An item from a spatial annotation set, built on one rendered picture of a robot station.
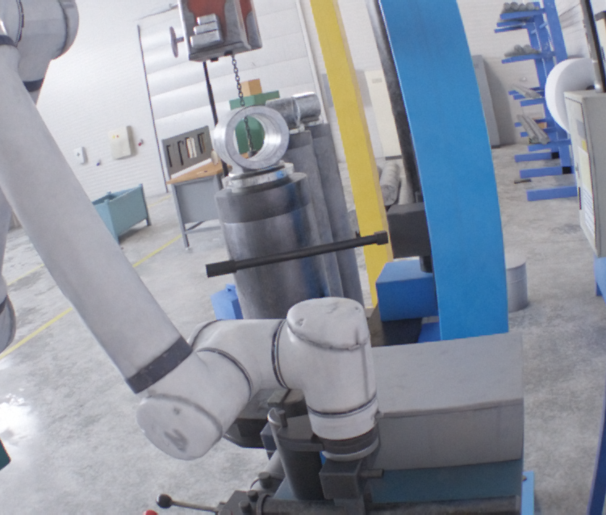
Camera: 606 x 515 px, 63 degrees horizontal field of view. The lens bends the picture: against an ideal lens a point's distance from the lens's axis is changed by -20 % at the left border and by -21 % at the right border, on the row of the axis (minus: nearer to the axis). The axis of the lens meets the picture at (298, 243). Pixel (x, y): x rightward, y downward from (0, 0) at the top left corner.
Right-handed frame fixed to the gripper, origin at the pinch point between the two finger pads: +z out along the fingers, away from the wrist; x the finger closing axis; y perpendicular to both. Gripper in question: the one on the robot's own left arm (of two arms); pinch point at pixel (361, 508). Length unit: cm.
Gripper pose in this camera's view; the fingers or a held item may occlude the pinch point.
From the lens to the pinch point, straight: 85.4
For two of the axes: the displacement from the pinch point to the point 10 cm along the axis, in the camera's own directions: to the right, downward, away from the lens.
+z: 1.9, 9.5, 2.5
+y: 9.3, -0.9, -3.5
